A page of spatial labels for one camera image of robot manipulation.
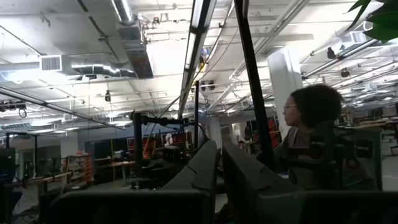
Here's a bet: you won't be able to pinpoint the green plant leaves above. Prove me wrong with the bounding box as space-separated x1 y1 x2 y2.
343 0 398 44

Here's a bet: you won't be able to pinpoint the rectangular metal air duct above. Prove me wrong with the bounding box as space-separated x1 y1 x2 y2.
111 0 155 79

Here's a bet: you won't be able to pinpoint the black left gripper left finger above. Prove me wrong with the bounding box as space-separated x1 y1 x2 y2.
45 139 218 224

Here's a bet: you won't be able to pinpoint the shelf with orange items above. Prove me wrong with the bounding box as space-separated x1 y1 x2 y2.
61 150 95 185

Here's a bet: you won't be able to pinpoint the round silver air duct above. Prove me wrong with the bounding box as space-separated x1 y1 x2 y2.
39 53 138 79

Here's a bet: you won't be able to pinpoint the wooden workbench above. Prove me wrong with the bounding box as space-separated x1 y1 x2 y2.
4 170 73 206

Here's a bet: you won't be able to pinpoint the thin black pole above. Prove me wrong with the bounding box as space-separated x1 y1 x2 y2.
193 80 200 151

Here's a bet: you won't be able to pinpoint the white building column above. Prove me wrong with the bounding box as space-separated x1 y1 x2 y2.
266 46 304 139

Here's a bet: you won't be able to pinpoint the black camera stand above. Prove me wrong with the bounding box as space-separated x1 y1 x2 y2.
129 110 188 189

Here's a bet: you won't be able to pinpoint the thick black frame post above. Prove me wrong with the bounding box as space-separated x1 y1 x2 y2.
233 0 276 171

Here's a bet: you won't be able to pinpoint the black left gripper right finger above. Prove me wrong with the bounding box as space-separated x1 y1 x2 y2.
221 142 398 224

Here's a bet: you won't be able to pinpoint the long ceiling light fixture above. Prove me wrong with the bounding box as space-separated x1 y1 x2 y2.
177 0 218 121

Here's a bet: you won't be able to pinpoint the person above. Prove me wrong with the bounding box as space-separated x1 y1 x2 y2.
273 83 379 191

